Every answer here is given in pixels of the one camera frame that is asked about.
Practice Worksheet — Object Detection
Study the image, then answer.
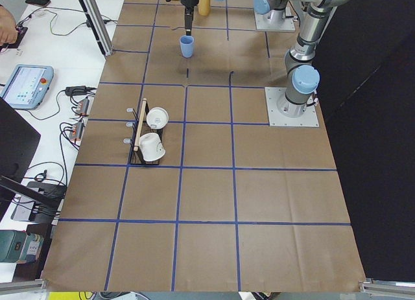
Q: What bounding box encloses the orange usb hub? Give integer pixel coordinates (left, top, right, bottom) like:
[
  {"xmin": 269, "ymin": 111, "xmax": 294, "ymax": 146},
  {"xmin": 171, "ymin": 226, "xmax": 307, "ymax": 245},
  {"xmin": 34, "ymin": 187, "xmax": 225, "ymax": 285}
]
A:
[
  {"xmin": 75, "ymin": 98, "xmax": 89, "ymax": 116},
  {"xmin": 69, "ymin": 121, "xmax": 84, "ymax": 143}
]

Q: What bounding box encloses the orange usb hub upper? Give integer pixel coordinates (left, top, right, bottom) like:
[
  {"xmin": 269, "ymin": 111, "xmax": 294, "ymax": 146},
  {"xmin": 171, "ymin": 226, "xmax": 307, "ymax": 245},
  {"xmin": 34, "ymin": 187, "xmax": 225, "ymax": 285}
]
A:
[{"xmin": 75, "ymin": 98, "xmax": 89, "ymax": 116}]

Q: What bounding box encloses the black smartphone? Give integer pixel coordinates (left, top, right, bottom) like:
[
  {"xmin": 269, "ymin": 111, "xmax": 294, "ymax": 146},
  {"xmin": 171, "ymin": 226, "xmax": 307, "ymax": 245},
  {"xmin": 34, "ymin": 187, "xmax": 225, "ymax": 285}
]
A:
[{"xmin": 25, "ymin": 0, "xmax": 51, "ymax": 7}]

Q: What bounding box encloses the black power brick left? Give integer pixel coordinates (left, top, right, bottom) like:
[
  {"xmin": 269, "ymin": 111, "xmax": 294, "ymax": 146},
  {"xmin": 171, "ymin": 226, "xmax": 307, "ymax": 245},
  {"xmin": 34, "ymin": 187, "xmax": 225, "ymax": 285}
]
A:
[{"xmin": 65, "ymin": 86, "xmax": 87, "ymax": 97}]

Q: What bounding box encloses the blue teach pendant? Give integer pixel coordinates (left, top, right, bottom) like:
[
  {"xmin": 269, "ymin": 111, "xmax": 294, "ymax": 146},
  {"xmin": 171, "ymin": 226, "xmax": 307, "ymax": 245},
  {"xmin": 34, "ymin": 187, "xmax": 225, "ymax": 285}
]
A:
[{"xmin": 1, "ymin": 64, "xmax": 54, "ymax": 110}]

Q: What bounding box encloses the black rack with dowel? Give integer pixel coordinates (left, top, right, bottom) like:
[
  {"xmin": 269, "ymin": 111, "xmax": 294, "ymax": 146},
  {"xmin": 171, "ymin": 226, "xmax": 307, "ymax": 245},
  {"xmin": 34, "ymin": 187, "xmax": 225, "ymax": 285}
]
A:
[{"xmin": 123, "ymin": 98, "xmax": 166, "ymax": 166}]

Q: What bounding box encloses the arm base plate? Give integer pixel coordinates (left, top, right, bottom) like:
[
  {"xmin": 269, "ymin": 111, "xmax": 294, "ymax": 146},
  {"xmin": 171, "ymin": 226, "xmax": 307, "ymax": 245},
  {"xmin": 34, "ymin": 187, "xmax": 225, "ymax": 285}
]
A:
[
  {"xmin": 265, "ymin": 87, "xmax": 320, "ymax": 128},
  {"xmin": 255, "ymin": 9, "xmax": 296, "ymax": 32}
]

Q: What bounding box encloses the orange usb hub lower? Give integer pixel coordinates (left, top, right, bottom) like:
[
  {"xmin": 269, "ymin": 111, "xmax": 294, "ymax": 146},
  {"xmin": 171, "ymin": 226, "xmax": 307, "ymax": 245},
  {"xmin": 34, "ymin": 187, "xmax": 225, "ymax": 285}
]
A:
[{"xmin": 69, "ymin": 121, "xmax": 84, "ymax": 143}]

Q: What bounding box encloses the aluminium frame post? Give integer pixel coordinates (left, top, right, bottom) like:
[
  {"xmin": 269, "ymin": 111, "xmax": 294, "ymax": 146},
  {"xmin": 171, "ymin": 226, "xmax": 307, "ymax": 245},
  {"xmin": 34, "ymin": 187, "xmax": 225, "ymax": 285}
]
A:
[{"xmin": 78, "ymin": 0, "xmax": 113, "ymax": 57}]

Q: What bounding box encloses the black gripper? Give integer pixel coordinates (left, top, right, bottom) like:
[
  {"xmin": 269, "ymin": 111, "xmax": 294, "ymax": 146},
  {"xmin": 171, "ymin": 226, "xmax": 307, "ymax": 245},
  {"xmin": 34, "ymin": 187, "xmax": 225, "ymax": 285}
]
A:
[{"xmin": 180, "ymin": 0, "xmax": 198, "ymax": 36}]

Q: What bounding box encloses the person's hand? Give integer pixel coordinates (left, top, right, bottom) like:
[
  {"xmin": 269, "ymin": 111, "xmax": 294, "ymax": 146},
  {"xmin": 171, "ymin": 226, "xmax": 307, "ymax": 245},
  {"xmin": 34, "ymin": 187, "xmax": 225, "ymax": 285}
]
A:
[{"xmin": 0, "ymin": 5, "xmax": 18, "ymax": 45}]

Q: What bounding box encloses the black monitor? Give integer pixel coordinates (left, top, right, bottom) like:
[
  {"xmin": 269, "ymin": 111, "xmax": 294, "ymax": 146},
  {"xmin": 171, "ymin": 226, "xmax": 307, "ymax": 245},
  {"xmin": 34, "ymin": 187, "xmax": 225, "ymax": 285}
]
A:
[{"xmin": 1, "ymin": 100, "xmax": 40, "ymax": 216}]

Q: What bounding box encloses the bamboo wooden cup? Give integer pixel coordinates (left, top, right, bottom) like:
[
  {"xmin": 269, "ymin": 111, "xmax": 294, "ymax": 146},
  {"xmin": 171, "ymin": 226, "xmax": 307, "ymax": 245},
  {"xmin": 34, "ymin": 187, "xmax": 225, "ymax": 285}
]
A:
[{"xmin": 198, "ymin": 0, "xmax": 211, "ymax": 16}]

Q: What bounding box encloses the light blue cup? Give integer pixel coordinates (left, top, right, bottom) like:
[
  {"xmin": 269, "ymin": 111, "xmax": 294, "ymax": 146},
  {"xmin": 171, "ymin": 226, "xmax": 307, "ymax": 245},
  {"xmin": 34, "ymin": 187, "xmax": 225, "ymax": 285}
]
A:
[{"xmin": 180, "ymin": 35, "xmax": 195, "ymax": 58}]

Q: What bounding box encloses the green box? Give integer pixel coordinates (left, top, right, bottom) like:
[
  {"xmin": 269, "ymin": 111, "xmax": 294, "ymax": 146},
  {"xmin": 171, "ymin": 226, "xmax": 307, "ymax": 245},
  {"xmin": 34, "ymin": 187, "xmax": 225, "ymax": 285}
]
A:
[{"xmin": 1, "ymin": 230, "xmax": 44, "ymax": 264}]

